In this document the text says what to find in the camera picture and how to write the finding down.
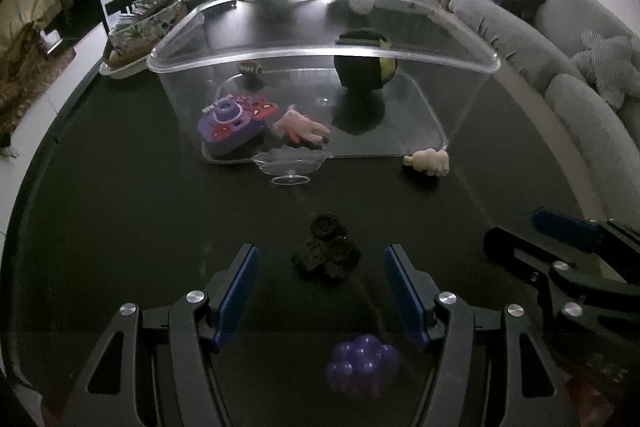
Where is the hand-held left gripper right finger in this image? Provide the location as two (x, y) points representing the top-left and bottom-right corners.
(382, 243), (571, 427)

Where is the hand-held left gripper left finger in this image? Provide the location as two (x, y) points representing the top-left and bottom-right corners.
(65, 243), (261, 427)

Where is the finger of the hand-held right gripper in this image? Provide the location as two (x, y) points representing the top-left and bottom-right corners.
(484, 227), (640, 323)
(531, 207), (640, 253)

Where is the purple toy camera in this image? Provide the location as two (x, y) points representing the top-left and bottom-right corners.
(196, 93), (279, 156)

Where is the clear plastic container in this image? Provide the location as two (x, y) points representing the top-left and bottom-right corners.
(146, 0), (502, 165)

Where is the black and green ball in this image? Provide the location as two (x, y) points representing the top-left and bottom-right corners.
(333, 28), (398, 94)

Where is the black desktop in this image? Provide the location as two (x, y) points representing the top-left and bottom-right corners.
(10, 0), (601, 427)

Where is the purple grape toy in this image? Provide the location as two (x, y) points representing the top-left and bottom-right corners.
(326, 334), (401, 398)

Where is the grey curved sofa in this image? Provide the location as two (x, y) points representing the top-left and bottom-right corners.
(427, 0), (640, 228)

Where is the beige sheep toy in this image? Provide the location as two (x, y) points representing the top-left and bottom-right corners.
(403, 148), (451, 178)

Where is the small clear plastic dish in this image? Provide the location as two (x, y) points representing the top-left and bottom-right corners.
(252, 146), (327, 186)

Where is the striped star cushion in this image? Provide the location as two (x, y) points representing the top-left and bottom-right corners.
(571, 29), (640, 110)

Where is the white plate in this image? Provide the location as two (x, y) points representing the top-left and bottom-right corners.
(99, 54), (156, 80)

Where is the yellow cloth cover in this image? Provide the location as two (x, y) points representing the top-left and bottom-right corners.
(0, 0), (76, 142)

